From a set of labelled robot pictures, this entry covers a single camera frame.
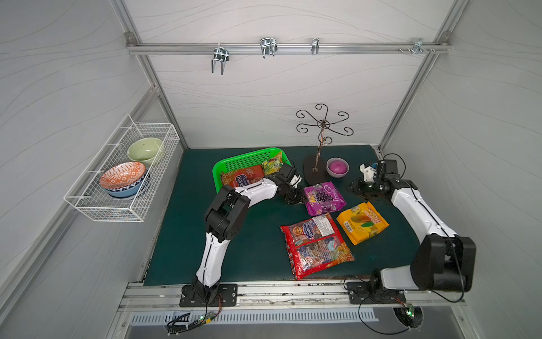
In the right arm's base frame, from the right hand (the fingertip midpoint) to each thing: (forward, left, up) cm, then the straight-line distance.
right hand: (349, 187), depth 86 cm
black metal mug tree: (+19, +11, -11) cm, 25 cm away
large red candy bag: (-21, +15, -11) cm, 28 cm away
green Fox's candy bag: (+16, +34, -7) cm, 38 cm away
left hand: (-3, +17, -8) cm, 19 cm away
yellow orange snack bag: (-11, -6, -9) cm, 16 cm away
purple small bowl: (+18, +1, -8) cm, 20 cm away
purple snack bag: (-1, +10, -9) cm, 13 cm away
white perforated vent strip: (-45, +36, -14) cm, 59 cm away
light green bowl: (-1, +77, +21) cm, 80 cm away
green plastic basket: (+20, +46, -8) cm, 51 cm away
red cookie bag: (+9, +50, -9) cm, 51 cm away
